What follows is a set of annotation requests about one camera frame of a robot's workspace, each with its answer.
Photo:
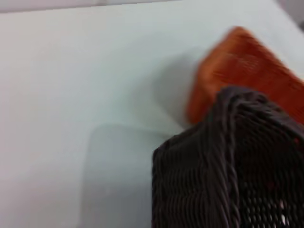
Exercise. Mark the dark brown woven basket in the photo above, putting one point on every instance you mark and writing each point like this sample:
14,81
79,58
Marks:
237,166

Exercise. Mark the orange woven basket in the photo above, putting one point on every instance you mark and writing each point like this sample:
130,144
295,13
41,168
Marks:
242,71

